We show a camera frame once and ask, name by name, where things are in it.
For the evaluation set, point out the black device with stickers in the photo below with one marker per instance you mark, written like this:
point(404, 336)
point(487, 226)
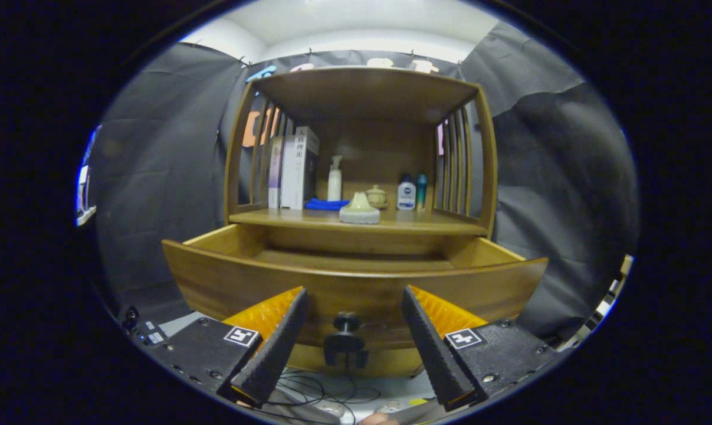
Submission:
point(152, 336)

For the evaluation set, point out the blue folded cloth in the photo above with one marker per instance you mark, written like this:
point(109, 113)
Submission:
point(323, 205)

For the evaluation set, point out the wooden countertop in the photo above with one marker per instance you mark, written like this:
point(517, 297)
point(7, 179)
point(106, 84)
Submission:
point(426, 222)

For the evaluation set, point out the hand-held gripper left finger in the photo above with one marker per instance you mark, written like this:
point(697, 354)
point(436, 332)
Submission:
point(273, 354)

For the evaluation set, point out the teal bottle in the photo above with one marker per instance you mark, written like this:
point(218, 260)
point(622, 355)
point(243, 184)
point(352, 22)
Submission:
point(422, 192)

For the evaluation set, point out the black round knob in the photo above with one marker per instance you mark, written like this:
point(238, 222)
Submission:
point(131, 316)

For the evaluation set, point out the wooden cabinet door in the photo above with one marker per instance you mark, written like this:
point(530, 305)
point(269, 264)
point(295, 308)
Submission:
point(308, 360)
point(391, 361)

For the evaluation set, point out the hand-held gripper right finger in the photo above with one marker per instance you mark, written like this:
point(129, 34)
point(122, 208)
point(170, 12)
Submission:
point(432, 354)

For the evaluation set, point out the thin purple book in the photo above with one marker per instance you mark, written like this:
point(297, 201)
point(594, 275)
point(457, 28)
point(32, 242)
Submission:
point(275, 174)

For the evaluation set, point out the thick white book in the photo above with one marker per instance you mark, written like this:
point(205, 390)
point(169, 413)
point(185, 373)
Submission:
point(291, 171)

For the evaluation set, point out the wooden cabinet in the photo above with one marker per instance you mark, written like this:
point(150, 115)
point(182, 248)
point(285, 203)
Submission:
point(379, 147)

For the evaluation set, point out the beige ceramic lidded cup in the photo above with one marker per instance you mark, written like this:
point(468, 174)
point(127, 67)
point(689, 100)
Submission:
point(378, 196)

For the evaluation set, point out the white spray bottle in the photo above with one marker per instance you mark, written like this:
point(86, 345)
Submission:
point(334, 186)

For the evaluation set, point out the black backdrop cloth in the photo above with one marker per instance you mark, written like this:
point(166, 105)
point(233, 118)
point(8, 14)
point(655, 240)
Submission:
point(155, 177)

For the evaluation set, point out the white lotion bottle blue cap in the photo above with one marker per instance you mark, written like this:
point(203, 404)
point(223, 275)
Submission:
point(406, 195)

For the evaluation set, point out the wooden drawer with black knob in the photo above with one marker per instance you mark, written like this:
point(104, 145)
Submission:
point(356, 289)

